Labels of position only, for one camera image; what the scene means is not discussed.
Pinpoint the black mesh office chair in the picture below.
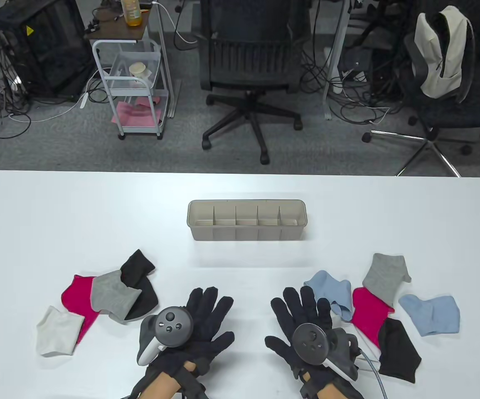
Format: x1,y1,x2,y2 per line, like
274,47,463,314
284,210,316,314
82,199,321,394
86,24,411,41
198,0,311,165

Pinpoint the person's left forearm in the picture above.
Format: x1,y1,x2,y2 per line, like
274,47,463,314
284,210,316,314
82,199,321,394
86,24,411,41
134,362,203,399

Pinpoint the person's right hand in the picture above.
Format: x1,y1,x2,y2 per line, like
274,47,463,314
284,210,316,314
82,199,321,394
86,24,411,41
265,286,350,386

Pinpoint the bottle of orange liquid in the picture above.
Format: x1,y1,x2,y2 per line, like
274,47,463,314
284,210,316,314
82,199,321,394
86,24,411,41
121,0,143,27

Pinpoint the pink cloth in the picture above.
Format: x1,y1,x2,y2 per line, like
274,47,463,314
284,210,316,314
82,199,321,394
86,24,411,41
111,96,163,127

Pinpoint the grey tracking controller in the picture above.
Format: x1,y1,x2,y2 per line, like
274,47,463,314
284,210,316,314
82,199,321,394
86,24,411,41
137,306,193,366
292,323,359,382

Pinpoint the white metal frame post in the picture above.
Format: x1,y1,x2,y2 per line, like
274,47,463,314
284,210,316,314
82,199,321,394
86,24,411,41
323,0,350,121
148,0,180,119

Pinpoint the dark chair with chrome base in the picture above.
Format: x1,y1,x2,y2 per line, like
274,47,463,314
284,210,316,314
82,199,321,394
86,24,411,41
362,12,480,177

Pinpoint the person's right forearm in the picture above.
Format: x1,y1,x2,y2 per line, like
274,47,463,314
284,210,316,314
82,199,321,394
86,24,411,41
302,380,365,399

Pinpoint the black computer tower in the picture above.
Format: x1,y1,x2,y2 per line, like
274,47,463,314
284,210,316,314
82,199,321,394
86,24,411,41
0,0,95,102

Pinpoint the white rolling cart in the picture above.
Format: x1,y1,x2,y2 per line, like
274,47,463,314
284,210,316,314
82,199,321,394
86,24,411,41
84,4,170,140

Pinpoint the light blue sock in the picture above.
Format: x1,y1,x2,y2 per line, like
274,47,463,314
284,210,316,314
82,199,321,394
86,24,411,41
399,294,460,336
304,270,353,323

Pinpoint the grey sock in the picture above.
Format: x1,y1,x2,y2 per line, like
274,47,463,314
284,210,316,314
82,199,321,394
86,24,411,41
362,253,412,306
90,269,143,325

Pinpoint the pink sock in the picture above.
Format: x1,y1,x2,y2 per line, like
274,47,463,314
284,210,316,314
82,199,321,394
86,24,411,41
351,287,395,349
61,274,100,345

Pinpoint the grey cable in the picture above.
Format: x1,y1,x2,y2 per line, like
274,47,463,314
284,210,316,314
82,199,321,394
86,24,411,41
358,349,388,399

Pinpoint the cream cup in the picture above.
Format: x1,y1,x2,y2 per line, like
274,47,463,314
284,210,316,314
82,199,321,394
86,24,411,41
129,62,154,79

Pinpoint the beige divided organizer box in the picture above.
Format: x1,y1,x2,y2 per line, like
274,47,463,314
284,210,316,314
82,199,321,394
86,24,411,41
187,199,307,241

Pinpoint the person's left hand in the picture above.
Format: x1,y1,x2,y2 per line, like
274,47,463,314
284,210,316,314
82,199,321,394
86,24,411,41
145,287,235,377

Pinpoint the black cable tangle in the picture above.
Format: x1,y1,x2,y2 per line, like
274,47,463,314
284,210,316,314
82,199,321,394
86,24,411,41
302,39,409,125
0,39,32,167

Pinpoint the black sock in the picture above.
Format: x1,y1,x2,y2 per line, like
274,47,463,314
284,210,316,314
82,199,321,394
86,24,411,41
378,318,422,384
121,249,159,322

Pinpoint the cream backpack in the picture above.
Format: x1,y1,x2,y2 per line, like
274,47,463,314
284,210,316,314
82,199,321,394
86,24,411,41
414,6,475,102

